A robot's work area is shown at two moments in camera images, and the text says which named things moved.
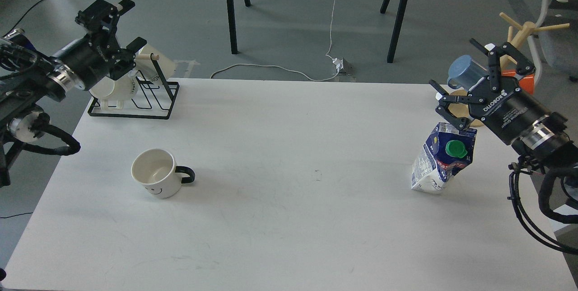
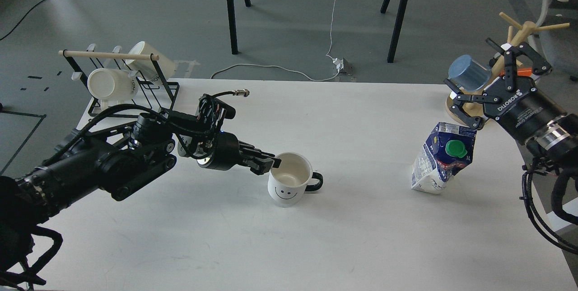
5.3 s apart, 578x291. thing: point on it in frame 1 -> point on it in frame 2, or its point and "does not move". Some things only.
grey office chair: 558,47 does not move
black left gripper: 87,60 -> 220,151
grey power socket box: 348,69 does not move
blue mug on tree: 464,72 does not move
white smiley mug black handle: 156,169 -> 288,183
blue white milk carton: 447,151 does not move
